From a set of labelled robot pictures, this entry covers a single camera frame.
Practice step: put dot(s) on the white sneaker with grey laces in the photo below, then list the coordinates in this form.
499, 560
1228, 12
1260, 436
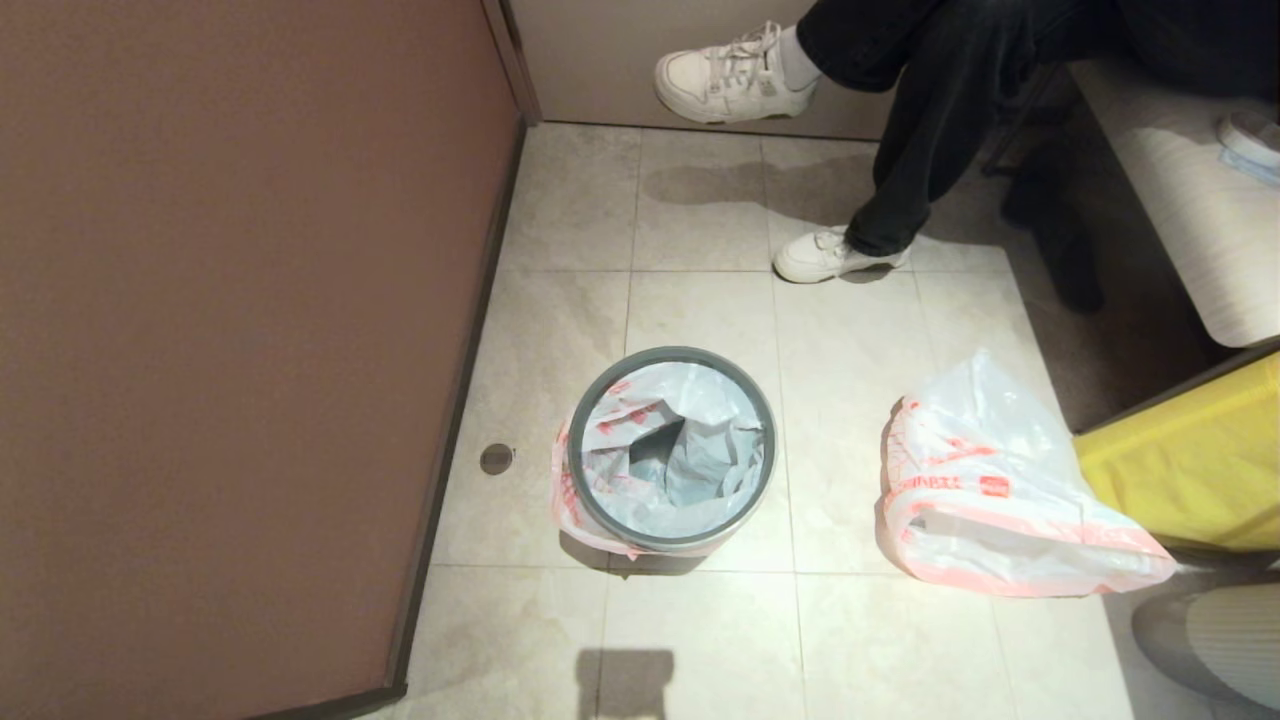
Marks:
735, 85

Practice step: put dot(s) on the white sock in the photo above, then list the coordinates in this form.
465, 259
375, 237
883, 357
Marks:
798, 60

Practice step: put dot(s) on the grey-brown door frame post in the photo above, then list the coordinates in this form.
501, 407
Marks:
512, 60

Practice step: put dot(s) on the grey floor door stopper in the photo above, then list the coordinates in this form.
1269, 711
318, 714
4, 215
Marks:
495, 459

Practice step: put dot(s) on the grey ribbed rounded object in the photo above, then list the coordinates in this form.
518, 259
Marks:
1220, 640

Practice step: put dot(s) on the used white pink-rimmed trash bag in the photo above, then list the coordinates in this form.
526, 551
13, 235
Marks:
980, 500

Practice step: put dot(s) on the white red plastic bag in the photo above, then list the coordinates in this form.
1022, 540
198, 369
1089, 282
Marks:
690, 420

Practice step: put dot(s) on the plain white sneaker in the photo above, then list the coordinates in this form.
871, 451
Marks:
815, 258

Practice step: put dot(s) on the yellow plastic bag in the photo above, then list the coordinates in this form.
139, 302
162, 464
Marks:
1190, 470

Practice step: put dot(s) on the white round object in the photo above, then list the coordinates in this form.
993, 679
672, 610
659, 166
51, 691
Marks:
1250, 135

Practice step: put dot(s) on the black bench leg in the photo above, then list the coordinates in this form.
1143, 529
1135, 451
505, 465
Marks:
1060, 230

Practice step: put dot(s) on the beige upholstered bench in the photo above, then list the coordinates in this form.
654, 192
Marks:
1200, 220

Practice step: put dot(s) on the black trousers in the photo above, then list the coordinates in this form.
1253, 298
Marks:
950, 80

